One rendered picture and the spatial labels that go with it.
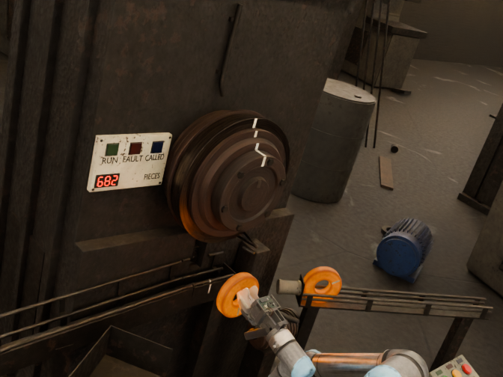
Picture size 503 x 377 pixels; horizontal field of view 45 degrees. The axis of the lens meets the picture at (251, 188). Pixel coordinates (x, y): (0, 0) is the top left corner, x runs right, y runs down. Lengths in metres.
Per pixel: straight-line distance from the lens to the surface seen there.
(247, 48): 2.05
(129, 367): 1.98
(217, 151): 1.89
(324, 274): 2.40
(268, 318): 1.90
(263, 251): 2.34
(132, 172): 1.94
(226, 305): 1.97
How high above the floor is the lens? 1.93
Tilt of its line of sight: 23 degrees down
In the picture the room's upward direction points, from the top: 16 degrees clockwise
